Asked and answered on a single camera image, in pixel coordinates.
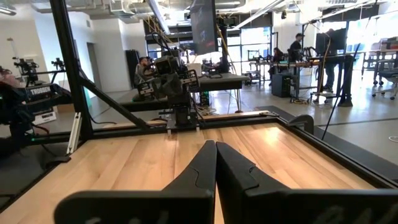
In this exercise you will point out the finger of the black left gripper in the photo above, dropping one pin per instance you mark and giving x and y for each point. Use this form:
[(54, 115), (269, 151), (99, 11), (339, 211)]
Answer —
[(188, 81), (155, 87)]

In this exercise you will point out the long work table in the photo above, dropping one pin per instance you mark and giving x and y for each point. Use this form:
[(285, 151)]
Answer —
[(326, 58)]

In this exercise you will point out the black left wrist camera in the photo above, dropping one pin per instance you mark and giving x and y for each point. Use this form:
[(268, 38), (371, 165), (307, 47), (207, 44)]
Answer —
[(167, 65)]

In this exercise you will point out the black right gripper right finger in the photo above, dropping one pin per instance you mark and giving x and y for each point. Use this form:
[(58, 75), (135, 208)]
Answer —
[(280, 207)]

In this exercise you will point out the black computer monitor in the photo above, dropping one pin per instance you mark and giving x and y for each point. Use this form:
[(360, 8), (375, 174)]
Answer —
[(329, 43), (203, 28)]

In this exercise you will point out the dark table clamp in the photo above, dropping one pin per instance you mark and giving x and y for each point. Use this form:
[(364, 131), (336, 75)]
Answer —
[(300, 123)]

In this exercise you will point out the dark grey desk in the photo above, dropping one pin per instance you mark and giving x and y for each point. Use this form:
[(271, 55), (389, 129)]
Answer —
[(224, 81)]

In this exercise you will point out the black computer tower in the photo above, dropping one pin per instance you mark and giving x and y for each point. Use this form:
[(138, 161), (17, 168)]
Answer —
[(280, 85)]

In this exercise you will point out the person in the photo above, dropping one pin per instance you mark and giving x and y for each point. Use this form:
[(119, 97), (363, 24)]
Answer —
[(297, 46), (276, 54), (331, 77), (141, 67)]

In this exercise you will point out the white labelled box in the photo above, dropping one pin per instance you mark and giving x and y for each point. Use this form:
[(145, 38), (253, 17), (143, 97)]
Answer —
[(45, 117)]

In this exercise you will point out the white metal bracket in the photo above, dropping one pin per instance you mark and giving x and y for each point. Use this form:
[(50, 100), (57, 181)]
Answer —
[(74, 133)]

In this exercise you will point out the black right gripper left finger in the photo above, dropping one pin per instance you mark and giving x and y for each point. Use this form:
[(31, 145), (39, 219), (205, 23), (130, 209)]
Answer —
[(174, 205)]

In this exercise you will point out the tall black cabinet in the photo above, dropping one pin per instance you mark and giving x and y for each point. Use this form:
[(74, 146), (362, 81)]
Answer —
[(132, 68)]

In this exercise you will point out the black aluminium table frame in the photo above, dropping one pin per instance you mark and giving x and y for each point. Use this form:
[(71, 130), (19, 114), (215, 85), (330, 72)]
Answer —
[(70, 62)]

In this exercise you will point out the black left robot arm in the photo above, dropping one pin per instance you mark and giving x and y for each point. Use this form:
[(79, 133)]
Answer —
[(183, 116)]

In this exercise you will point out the grey office chair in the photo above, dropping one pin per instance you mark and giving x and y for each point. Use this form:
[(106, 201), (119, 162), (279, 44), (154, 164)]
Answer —
[(387, 74)]

